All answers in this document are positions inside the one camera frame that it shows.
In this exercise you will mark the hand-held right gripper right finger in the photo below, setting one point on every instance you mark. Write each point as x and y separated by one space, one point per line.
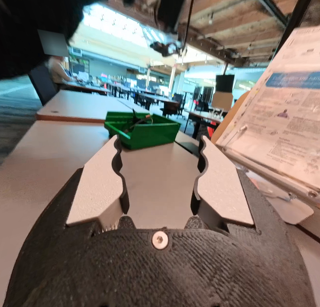
220 187

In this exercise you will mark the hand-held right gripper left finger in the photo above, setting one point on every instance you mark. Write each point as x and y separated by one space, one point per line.
97 184

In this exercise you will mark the brown cardboard board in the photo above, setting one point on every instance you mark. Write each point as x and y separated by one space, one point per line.
226 122

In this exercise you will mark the green plastic bin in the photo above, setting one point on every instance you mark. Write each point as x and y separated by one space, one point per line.
150 134

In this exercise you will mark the background work table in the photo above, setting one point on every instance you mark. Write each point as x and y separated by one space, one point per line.
202 115

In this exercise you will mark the clear acrylic sign holder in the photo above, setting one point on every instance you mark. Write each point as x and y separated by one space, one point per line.
292 209

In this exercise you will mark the white table with wooden edge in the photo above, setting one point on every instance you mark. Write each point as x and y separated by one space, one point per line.
77 103

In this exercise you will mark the printed instruction sheet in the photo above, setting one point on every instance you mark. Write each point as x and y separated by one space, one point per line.
287 127

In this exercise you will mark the black background chair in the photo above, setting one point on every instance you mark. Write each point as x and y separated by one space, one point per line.
172 107

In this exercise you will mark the black hanging screen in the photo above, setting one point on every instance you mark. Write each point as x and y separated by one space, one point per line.
225 83

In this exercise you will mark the dark office chair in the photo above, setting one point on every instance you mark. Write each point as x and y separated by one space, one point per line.
42 84

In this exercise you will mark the black overhead device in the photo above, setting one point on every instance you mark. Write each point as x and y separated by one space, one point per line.
166 48

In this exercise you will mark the person's black jacket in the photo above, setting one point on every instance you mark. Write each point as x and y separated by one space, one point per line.
30 24

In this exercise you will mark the black metal frame post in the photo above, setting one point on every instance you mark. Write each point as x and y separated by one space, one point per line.
297 9

